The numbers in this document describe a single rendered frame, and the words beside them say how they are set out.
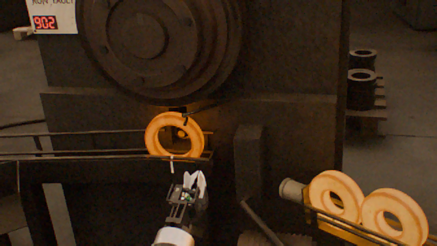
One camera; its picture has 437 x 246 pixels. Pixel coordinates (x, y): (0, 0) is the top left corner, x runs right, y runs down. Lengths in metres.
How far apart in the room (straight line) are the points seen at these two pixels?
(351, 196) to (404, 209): 0.14
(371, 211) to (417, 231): 0.11
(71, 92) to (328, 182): 0.88
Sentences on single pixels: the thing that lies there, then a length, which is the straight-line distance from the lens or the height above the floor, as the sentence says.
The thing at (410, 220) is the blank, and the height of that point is 0.76.
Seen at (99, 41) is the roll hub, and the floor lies 1.10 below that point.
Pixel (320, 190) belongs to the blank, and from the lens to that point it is 1.26.
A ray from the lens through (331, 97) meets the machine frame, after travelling 1.42.
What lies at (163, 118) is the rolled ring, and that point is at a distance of 1.43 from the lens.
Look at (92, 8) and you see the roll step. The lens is 1.35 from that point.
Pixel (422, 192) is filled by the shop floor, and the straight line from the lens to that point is 2.65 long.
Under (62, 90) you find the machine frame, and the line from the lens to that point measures 1.66.
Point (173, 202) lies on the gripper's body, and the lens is 1.16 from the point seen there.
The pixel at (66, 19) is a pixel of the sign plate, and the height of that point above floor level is 1.11.
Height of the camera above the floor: 1.43
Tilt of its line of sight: 26 degrees down
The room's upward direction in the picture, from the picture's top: 4 degrees counter-clockwise
